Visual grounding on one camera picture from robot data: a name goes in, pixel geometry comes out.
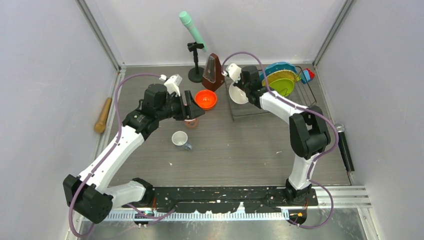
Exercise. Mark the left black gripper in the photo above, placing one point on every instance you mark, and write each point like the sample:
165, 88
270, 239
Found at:
193, 110

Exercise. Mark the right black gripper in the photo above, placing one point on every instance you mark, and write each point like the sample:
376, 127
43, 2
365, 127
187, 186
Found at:
241, 76

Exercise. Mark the pink patterned mug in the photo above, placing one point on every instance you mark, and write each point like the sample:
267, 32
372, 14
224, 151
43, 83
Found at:
191, 123

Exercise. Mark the orange bowl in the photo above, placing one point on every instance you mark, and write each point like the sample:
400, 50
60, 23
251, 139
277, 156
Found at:
206, 99

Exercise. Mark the white ceramic bowl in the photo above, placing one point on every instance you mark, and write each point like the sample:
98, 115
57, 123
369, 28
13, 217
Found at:
237, 95

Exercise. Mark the blue polka dot plate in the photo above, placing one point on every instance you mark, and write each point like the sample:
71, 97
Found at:
277, 66

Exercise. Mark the small blue-handled cup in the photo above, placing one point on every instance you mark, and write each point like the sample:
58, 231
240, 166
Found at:
180, 140

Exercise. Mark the woven bamboo round tray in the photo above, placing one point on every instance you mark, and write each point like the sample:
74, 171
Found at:
281, 74

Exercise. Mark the lime green plate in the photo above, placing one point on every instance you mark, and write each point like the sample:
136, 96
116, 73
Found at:
283, 86

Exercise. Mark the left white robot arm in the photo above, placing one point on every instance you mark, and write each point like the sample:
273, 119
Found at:
89, 193

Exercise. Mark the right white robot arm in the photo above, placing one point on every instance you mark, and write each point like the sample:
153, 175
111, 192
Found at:
308, 132

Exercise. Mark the black microphone stand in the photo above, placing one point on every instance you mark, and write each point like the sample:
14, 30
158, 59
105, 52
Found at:
195, 74

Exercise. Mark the brown wooden metronome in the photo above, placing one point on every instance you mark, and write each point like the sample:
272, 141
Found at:
212, 77

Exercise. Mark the colourful toy blocks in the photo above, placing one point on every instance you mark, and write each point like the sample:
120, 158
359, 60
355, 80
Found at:
306, 76

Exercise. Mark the mint green microphone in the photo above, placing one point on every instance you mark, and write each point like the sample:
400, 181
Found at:
188, 23

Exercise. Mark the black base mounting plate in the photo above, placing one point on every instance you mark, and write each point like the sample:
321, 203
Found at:
224, 199

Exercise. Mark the wooden rolling pin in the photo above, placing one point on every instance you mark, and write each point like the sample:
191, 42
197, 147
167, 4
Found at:
101, 123

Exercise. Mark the black handheld microphone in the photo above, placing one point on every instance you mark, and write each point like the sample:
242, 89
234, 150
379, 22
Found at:
344, 148

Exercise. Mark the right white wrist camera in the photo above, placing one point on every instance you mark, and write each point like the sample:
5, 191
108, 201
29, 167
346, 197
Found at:
233, 72

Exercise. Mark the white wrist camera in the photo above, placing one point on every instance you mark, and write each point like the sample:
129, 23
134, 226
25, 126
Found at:
233, 72
172, 83

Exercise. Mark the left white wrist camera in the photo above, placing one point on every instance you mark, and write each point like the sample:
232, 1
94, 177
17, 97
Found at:
172, 83

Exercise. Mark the black wire dish rack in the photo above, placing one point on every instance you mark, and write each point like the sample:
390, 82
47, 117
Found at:
302, 94

